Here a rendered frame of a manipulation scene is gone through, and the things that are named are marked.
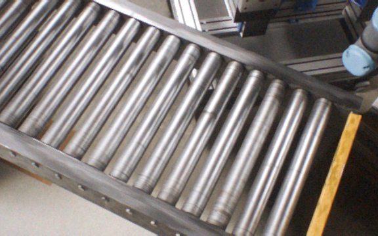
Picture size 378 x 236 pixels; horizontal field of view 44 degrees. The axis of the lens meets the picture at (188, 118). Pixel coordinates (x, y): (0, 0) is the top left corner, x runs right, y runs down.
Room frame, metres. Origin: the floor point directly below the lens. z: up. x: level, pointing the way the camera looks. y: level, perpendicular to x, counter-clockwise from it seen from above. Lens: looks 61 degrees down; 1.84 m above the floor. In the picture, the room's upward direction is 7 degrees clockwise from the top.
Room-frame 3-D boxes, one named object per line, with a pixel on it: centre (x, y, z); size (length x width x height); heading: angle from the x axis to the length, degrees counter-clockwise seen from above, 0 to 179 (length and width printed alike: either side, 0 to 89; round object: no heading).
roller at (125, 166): (0.61, 0.08, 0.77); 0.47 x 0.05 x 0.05; 161
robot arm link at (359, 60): (0.70, -0.40, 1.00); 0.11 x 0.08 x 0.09; 136
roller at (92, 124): (0.65, 0.20, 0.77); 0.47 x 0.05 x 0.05; 161
